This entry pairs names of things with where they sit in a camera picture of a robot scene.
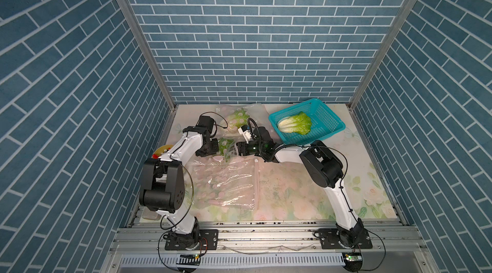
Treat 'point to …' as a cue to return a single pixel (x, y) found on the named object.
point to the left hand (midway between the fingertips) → (216, 150)
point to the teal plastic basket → (325, 122)
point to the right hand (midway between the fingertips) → (232, 150)
